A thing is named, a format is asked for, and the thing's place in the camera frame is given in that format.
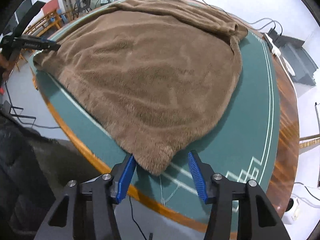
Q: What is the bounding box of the person's left hand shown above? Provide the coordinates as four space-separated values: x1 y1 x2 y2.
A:
0 51 13 79

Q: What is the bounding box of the dark wall screen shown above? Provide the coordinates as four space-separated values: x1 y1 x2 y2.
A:
4 0 33 34

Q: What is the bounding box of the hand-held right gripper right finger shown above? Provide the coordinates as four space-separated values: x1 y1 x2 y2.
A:
187 150 292 240

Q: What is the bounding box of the black power adapter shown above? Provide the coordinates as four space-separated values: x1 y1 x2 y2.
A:
268 29 282 42

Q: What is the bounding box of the black metal chair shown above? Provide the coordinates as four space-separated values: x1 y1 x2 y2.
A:
0 100 37 128
71 0 93 18

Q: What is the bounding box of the black appliance cable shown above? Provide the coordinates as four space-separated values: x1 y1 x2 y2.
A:
293 181 320 203

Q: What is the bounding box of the green table mat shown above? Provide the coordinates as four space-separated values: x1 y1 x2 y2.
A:
27 0 280 233

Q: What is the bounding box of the white small appliance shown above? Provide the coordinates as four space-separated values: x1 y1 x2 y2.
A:
281 195 302 226

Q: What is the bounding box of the notched wooden stick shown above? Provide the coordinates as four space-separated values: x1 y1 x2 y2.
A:
299 135 320 153

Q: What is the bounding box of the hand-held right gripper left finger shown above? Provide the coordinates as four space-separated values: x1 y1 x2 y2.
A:
34 154 137 240

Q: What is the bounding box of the slatted wooden bench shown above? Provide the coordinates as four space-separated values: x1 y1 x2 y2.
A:
15 10 63 65

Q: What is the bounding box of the brown fleece garment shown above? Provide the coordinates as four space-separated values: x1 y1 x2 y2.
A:
32 0 249 177

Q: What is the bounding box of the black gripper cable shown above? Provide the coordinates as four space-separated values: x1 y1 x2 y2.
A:
129 196 153 240

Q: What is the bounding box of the grey machine in background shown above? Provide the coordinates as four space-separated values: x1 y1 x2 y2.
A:
269 29 319 88

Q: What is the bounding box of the black charger cable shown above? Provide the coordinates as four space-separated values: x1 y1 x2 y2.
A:
185 0 277 34
250 17 283 37

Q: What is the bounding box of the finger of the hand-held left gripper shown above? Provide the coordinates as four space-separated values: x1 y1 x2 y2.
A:
37 38 61 52

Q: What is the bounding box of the white plate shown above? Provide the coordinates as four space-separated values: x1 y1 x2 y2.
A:
282 56 297 77

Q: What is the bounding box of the red board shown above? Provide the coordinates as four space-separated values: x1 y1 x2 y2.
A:
41 0 59 15

